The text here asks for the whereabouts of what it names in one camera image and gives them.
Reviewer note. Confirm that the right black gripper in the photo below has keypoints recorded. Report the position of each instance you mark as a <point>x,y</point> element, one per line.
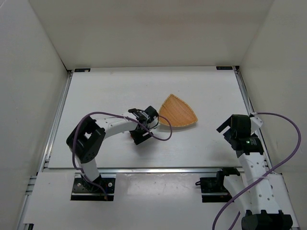
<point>224,127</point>

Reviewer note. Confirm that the left aluminium rail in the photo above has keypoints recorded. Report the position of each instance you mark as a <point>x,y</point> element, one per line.
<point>55,124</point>

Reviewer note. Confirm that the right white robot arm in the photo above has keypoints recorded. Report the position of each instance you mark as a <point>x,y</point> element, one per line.
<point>255,198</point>

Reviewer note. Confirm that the white foam front board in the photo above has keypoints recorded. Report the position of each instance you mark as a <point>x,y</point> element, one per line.
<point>141,202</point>

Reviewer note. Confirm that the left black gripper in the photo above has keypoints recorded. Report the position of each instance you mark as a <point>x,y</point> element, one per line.
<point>138,136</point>

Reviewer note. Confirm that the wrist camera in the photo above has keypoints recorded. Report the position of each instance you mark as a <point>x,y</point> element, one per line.
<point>245,123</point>
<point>148,117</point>

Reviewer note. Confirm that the right aluminium rail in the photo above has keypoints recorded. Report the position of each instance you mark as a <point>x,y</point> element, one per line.
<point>250,111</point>

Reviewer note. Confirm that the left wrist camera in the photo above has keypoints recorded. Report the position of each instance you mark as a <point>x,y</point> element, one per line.
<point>148,117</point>

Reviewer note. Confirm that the front aluminium rail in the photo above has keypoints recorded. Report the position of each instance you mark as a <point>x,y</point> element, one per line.
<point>161,170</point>

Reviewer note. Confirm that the aluminium rail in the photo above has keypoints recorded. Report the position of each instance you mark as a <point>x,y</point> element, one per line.
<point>161,170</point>
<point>55,124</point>
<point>250,111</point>

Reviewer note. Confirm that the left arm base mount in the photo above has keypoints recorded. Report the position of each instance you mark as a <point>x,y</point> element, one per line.
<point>84,191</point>

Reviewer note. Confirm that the woven triangular fruit basket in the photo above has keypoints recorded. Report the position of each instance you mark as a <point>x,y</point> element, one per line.
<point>177,112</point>

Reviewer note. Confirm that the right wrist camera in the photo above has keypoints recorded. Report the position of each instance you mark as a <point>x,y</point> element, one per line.
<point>245,123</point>

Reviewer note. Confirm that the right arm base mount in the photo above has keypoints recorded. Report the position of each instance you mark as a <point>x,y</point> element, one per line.
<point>212,188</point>

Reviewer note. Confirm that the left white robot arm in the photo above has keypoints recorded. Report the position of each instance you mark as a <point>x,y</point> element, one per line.
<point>87,137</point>

